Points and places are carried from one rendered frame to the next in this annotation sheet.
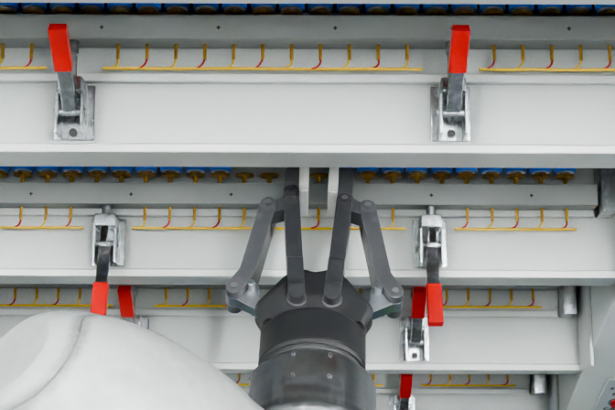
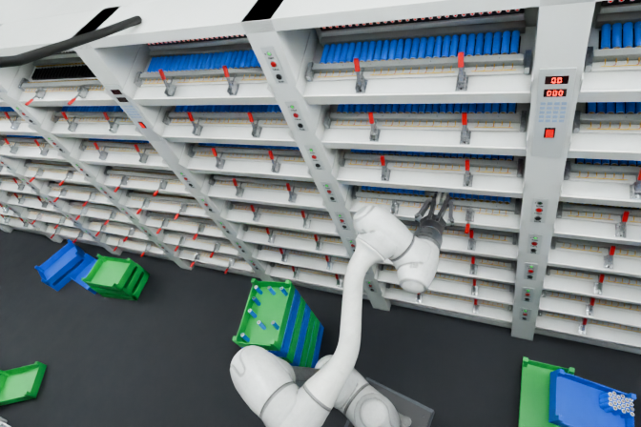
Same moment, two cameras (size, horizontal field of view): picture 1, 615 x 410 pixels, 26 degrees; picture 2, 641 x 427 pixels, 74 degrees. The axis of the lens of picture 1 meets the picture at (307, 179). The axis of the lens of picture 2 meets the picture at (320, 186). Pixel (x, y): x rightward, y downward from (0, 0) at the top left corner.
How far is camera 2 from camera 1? 0.54 m
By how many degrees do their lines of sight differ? 26
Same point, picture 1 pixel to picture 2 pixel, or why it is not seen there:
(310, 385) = (424, 233)
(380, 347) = (463, 245)
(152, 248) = (404, 211)
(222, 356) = not seen: hidden behind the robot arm
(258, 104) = (424, 175)
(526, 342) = (502, 249)
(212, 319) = not seen: hidden behind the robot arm
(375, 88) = (451, 173)
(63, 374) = (368, 213)
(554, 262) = (502, 223)
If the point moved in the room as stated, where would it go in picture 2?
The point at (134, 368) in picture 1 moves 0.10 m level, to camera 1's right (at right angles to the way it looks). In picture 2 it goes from (382, 214) to (417, 218)
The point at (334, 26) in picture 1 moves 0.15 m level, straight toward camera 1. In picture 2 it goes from (442, 160) to (432, 196)
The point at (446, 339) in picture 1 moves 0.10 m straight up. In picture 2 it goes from (480, 246) to (480, 231)
